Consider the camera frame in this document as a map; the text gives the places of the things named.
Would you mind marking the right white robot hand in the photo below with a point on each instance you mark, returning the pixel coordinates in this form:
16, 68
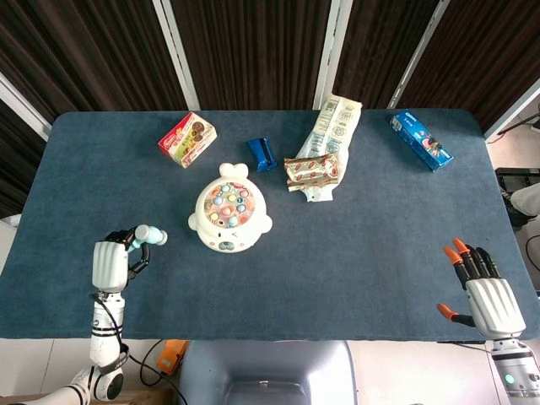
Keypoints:
495, 304

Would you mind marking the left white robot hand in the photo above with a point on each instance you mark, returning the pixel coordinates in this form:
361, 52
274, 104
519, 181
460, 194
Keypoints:
109, 266

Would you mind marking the light blue toy hammer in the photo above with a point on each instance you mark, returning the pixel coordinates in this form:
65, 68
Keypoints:
154, 236

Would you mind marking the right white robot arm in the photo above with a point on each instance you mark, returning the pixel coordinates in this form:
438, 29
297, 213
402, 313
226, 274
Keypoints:
514, 375

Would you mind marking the white seal whack-a-mole toy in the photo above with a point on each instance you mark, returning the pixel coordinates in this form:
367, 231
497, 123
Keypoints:
253, 223

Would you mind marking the orange device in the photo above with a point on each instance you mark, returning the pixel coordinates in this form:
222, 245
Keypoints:
173, 358

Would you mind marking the black equipment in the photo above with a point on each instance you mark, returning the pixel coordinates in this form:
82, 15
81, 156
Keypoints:
506, 177

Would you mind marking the dark brown slatted panel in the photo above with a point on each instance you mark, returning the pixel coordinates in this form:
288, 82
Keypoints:
253, 50
84, 50
485, 42
17, 169
379, 42

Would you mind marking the red snack box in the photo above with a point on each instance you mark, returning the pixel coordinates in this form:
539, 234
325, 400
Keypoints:
185, 139

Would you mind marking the blue cookie box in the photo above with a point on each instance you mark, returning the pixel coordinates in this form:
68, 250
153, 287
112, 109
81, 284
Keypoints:
422, 139

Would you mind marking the blue table cloth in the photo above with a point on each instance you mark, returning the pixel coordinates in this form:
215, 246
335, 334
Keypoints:
316, 274

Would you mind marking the grey robot torso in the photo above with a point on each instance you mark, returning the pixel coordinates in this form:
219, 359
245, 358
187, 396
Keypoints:
270, 363

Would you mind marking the small blue crumpled wrapper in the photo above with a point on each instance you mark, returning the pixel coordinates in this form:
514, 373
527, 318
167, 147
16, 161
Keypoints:
261, 154

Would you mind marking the gold snack bar red print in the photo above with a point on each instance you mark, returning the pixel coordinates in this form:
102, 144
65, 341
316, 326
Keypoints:
312, 182
308, 166

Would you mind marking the white printed snack bag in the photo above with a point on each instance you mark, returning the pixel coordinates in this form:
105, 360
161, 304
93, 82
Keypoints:
333, 126

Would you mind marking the white partition post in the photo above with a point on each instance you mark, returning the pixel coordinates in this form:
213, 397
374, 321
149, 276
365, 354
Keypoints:
417, 55
25, 110
333, 55
514, 114
177, 55

